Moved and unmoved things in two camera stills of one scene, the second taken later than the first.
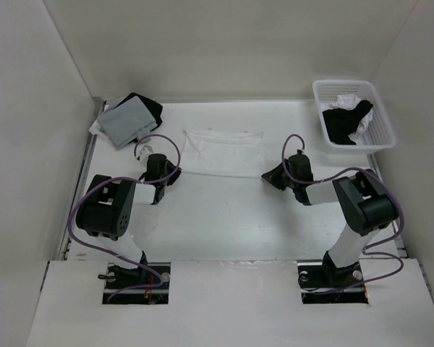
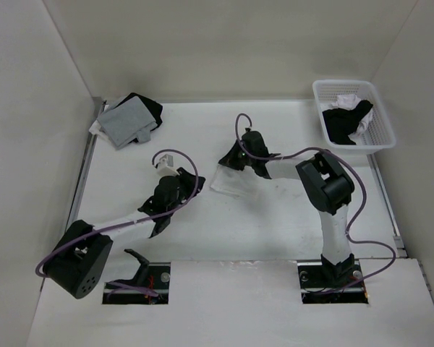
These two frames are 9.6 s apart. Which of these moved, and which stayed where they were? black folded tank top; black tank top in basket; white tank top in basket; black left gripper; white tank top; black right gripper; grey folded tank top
Moved: black right gripper; black left gripper; white tank top
Stayed: black tank top in basket; grey folded tank top; white tank top in basket; black folded tank top
